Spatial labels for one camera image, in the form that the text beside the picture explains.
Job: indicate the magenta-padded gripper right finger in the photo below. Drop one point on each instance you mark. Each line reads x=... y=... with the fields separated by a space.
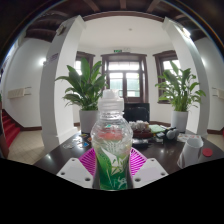
x=150 y=171

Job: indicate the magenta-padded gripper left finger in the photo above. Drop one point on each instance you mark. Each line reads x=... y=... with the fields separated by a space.
x=75 y=171

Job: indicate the clear green-labelled drink bottle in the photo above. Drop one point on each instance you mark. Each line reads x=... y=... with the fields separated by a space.
x=111 y=140

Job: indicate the black power adapter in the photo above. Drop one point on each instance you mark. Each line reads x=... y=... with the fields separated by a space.
x=140 y=142

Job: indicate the grey-headed microphone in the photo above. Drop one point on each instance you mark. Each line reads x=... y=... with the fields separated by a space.
x=170 y=134
x=176 y=132

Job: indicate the green notebook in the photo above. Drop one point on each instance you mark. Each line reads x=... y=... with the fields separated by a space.
x=156 y=128

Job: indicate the white mug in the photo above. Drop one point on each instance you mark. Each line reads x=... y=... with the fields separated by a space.
x=190 y=153

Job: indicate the flat round red coaster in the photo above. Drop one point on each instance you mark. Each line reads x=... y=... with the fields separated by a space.
x=207 y=152

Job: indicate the leafy plant in white pot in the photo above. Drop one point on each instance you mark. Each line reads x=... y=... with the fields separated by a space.
x=86 y=86
x=181 y=90

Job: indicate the dark-framed window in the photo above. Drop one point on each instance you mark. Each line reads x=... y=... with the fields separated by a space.
x=165 y=63
x=80 y=63

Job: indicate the green exit sign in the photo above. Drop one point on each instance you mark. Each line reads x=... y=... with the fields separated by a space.
x=117 y=51

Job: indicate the white wall radiator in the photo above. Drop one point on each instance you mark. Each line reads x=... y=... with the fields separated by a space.
x=18 y=92
x=220 y=93

